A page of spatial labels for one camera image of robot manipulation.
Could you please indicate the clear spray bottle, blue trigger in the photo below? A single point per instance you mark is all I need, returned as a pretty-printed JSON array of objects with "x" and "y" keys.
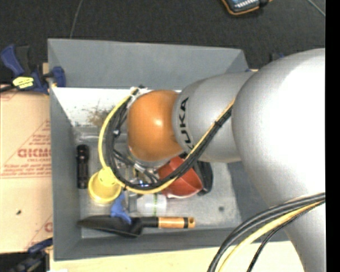
[{"x": 151, "y": 204}]

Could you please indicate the yellow plastic cup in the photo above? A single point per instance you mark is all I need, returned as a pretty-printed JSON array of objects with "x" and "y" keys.
[{"x": 103, "y": 187}]

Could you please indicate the red bowl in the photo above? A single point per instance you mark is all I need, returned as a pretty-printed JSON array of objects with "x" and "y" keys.
[{"x": 184, "y": 180}]

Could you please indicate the black round object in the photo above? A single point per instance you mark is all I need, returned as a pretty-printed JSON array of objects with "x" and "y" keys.
[{"x": 207, "y": 174}]

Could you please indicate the grey metal bin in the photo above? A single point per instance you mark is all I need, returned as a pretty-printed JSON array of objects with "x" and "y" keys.
[{"x": 147, "y": 64}]

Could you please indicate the brown cardboard board, red print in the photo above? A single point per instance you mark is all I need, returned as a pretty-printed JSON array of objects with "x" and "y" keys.
[{"x": 22, "y": 129}]

